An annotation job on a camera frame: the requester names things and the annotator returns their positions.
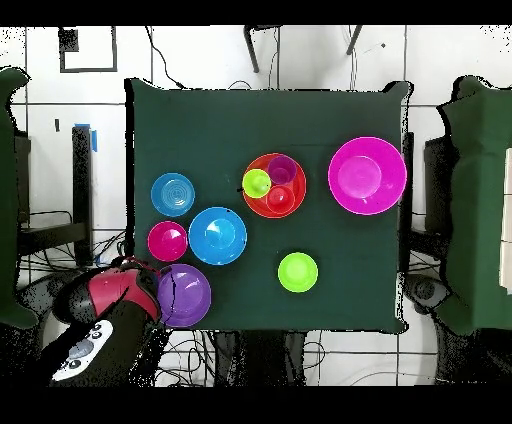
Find large blue bowl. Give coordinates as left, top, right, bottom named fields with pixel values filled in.
left=188, top=206, right=248, bottom=266

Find black stand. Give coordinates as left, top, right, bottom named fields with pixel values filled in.
left=17, top=124, right=97, bottom=267
left=401, top=131, right=457, bottom=261

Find green cup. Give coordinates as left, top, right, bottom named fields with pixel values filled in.
left=241, top=168, right=272, bottom=200

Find white boxes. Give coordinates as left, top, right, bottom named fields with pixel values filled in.
left=498, top=147, right=512, bottom=295

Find orange bowl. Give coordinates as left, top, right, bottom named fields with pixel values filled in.
left=242, top=152, right=308, bottom=219

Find tangle of cables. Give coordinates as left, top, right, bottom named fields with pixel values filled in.
left=19, top=229, right=217, bottom=387

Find green covered side table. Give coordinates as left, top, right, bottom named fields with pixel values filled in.
left=0, top=66, right=39, bottom=329
left=437, top=75, right=512, bottom=336

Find dark green table cloth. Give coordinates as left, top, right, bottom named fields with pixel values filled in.
left=125, top=77, right=413, bottom=334

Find small magenta bowl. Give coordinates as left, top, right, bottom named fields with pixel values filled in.
left=147, top=220, right=189, bottom=263

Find large pink bowl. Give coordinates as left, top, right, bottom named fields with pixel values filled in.
left=327, top=136, right=408, bottom=216

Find small blue bowl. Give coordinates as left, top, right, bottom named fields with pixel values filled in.
left=150, top=172, right=196, bottom=218

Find black office chair base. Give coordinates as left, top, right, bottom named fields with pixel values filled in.
left=17, top=271, right=83, bottom=317
left=403, top=273, right=453, bottom=315

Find black metal leg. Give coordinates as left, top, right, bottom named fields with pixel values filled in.
left=243, top=25, right=283, bottom=74
left=345, top=25, right=364, bottom=56

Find purple cup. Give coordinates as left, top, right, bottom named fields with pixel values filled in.
left=266, top=154, right=298, bottom=186

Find purple bowl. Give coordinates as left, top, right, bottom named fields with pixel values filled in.
left=156, top=263, right=212, bottom=329

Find green bowl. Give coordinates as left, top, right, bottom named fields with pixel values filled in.
left=277, top=251, right=320, bottom=293

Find orange cup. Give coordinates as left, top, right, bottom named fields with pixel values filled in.
left=265, top=184, right=296, bottom=214

